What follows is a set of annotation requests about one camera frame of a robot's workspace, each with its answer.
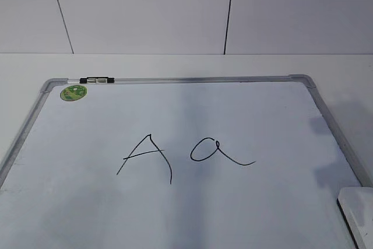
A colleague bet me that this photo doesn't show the round green magnet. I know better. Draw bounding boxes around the round green magnet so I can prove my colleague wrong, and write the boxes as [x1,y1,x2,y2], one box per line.
[60,85,87,101]

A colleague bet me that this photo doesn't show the white aluminium-framed whiteboard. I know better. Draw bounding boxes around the white aluminium-framed whiteboard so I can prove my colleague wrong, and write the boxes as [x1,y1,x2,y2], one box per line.
[1,75,372,248]

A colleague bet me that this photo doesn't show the white whiteboard eraser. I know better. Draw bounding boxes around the white whiteboard eraser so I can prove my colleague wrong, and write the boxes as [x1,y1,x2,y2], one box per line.
[337,187,373,248]

